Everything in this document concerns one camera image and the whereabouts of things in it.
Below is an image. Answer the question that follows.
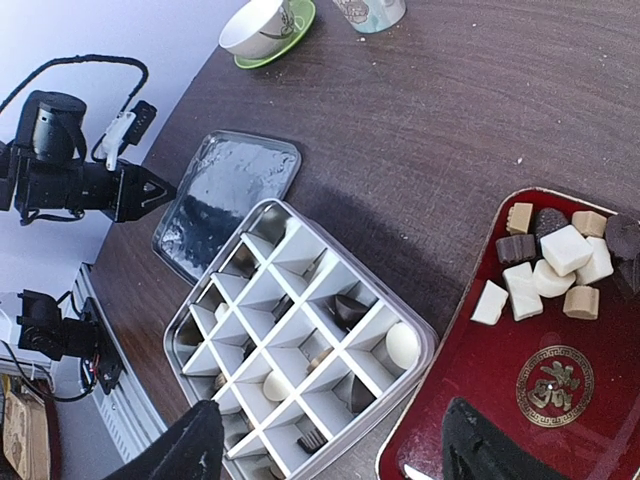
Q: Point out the coral pattern mug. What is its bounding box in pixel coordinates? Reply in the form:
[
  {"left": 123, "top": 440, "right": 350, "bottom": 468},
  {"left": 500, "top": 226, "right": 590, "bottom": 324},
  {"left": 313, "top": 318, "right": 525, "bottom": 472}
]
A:
[{"left": 333, "top": 0, "right": 407, "bottom": 34}]

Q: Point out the dark red chocolate tray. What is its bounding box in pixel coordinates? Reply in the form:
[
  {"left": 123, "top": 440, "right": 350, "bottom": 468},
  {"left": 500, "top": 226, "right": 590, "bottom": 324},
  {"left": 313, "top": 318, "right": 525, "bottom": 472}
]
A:
[{"left": 376, "top": 188, "right": 639, "bottom": 479}]

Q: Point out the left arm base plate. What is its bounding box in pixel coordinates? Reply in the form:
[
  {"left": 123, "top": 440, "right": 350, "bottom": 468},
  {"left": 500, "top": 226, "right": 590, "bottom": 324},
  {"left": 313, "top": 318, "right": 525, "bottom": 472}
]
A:
[{"left": 81, "top": 297, "right": 124, "bottom": 395}]

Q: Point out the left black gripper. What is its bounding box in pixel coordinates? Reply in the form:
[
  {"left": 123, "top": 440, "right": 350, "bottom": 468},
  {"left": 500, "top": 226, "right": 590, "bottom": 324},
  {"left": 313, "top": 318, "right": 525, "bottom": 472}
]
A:
[{"left": 1, "top": 144, "right": 176, "bottom": 225}]

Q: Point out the front aluminium rail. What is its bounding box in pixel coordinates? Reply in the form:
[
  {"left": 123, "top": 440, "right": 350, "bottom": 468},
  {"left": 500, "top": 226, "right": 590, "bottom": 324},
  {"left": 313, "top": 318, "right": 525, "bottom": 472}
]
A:
[{"left": 71, "top": 263, "right": 166, "bottom": 462}]

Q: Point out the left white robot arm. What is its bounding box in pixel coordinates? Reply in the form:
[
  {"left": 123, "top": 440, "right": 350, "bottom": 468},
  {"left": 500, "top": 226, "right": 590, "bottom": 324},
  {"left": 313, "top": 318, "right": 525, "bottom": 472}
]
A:
[{"left": 1, "top": 142, "right": 176, "bottom": 360}]

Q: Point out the metal tin lid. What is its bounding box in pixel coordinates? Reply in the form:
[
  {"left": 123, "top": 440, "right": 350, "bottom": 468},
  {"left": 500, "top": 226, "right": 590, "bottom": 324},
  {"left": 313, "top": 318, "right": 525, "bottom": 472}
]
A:
[{"left": 152, "top": 130, "right": 302, "bottom": 285}]

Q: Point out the white bowl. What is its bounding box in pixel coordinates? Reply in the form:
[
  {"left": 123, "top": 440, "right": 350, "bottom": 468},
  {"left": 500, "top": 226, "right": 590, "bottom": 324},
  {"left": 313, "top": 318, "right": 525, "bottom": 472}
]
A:
[{"left": 219, "top": 0, "right": 294, "bottom": 59}]

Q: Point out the white rounded chocolate in box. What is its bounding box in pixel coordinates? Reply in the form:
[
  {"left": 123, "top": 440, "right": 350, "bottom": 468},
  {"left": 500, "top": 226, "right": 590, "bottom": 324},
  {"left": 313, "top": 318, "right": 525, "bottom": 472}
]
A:
[{"left": 385, "top": 322, "right": 420, "bottom": 370}]

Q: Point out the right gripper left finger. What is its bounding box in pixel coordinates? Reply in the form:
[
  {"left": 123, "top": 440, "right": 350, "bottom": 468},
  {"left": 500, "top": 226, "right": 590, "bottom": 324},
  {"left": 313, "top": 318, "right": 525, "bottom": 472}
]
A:
[{"left": 106, "top": 400, "right": 224, "bottom": 480}]

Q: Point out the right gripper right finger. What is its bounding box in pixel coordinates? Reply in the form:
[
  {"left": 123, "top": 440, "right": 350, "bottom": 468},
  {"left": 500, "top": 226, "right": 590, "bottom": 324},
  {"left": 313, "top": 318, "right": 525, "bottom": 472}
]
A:
[{"left": 441, "top": 397, "right": 566, "bottom": 480}]

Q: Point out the dark chocolate in box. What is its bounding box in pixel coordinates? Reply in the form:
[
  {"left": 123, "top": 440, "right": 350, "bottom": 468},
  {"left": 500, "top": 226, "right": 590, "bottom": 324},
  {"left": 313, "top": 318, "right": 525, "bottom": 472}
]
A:
[{"left": 334, "top": 294, "right": 368, "bottom": 331}]

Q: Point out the white compartment tin box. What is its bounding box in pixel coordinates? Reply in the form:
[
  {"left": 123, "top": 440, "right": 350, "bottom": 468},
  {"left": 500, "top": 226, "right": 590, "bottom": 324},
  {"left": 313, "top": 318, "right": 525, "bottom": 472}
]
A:
[{"left": 164, "top": 199, "right": 439, "bottom": 479}]

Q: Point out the green saucer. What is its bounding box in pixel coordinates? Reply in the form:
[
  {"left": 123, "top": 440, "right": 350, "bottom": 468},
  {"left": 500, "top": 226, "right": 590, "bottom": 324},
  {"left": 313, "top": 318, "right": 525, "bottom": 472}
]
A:
[{"left": 233, "top": 0, "right": 316, "bottom": 70}]

